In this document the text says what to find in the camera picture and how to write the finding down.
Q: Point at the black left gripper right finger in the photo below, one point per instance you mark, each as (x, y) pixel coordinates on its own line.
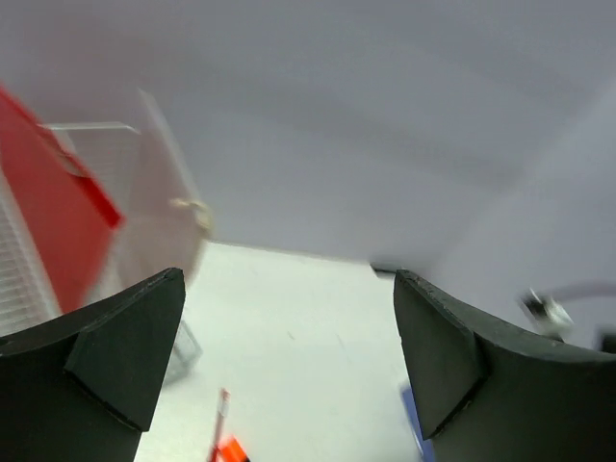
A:
(488, 390)

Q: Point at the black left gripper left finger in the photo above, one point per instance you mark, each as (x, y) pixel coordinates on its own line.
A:
(85, 386)

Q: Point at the red plastic folder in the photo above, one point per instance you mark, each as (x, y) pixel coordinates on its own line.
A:
(71, 219)

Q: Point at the red pen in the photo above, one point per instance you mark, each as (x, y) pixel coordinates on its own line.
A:
(218, 427)

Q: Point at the orange black highlighter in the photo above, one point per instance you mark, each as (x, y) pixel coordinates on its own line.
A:
(230, 450)

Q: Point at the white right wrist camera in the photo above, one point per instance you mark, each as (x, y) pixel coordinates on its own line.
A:
(548, 317)

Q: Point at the white wire file organizer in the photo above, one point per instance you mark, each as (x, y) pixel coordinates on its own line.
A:
(27, 298)

